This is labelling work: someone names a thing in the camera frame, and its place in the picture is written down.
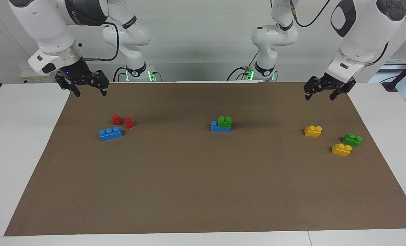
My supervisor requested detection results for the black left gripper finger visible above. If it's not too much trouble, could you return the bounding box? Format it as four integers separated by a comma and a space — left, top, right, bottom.
329, 85, 347, 101
304, 76, 323, 101

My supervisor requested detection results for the black left base cable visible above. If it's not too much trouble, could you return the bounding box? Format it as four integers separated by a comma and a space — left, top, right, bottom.
227, 51, 260, 81

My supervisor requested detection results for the blue three-stud toy block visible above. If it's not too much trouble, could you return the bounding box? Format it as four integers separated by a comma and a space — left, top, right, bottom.
99, 127, 123, 141
211, 121, 231, 132

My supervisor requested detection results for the white wall socket box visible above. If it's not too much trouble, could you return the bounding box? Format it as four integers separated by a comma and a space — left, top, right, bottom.
20, 67, 58, 83

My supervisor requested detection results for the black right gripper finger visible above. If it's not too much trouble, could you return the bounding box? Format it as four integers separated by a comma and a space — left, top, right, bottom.
91, 70, 110, 97
55, 72, 81, 98

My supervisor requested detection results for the black base cable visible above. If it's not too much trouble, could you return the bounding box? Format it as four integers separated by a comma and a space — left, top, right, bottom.
113, 67, 128, 82
227, 51, 260, 81

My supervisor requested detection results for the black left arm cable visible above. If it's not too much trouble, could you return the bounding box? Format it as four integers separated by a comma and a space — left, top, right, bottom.
289, 0, 406, 67

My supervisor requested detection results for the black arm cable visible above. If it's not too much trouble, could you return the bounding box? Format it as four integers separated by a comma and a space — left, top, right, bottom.
82, 21, 120, 62
289, 0, 406, 67

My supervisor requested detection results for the brown table mat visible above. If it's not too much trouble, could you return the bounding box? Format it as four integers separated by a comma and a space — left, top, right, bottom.
4, 81, 406, 236

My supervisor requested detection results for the black right base cable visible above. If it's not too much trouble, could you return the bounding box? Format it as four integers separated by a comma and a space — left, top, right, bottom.
113, 67, 128, 82

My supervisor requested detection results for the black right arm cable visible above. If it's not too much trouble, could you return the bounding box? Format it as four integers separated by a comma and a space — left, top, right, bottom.
82, 21, 120, 62

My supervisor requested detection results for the yellow two-stud toy block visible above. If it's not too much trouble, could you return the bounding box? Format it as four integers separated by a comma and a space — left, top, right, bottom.
304, 125, 323, 137
332, 143, 352, 157

